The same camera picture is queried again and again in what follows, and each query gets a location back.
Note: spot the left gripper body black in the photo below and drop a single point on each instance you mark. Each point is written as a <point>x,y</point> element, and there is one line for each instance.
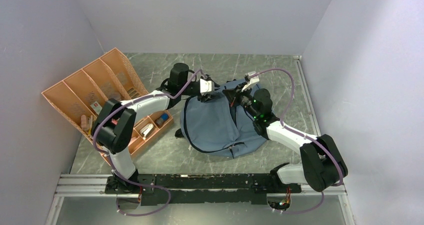
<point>202,98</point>

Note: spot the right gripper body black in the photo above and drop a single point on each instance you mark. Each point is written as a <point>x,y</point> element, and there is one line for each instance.
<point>243,99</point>

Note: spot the blue backpack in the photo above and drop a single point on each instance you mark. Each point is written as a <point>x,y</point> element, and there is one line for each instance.
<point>218,128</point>

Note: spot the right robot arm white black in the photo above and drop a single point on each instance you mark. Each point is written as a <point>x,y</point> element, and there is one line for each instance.
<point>321,164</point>

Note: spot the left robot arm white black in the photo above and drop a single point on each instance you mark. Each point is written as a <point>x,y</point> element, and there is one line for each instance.
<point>112,130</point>

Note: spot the blue capped bottle in organizer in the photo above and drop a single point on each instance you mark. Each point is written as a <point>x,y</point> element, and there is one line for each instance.
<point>162,119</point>

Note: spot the white stapler in organizer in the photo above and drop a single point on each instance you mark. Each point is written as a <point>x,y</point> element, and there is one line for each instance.
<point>146,130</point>

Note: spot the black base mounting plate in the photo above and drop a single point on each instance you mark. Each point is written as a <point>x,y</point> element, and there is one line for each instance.
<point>157,189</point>

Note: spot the red white card box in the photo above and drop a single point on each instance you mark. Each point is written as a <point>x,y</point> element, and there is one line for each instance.
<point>97,108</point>

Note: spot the wooden clips in organizer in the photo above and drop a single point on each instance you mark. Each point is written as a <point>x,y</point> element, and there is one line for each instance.
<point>86,123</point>

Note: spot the orange plastic desk organizer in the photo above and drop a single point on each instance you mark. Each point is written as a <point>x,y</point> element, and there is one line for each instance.
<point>109,76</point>

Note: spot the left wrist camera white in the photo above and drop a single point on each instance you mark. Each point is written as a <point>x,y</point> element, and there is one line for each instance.
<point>206,86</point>

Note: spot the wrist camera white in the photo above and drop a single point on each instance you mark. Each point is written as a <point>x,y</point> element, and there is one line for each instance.
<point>251,79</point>
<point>206,86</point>

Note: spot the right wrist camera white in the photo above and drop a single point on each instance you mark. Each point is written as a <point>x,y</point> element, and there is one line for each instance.
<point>251,79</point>

